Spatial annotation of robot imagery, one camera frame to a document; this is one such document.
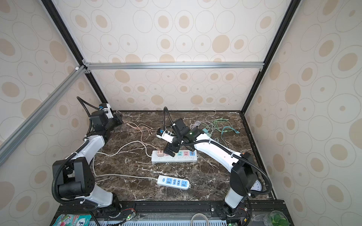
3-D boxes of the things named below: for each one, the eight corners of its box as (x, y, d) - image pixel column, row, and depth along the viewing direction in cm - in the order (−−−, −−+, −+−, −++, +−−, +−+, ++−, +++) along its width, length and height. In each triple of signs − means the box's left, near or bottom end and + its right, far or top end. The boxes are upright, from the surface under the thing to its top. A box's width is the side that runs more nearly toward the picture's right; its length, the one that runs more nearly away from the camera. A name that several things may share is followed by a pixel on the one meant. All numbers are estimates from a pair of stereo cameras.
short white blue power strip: (157, 185, 84) (156, 183, 81) (159, 176, 87) (158, 174, 85) (190, 190, 82) (190, 189, 79) (191, 181, 85) (191, 179, 83)
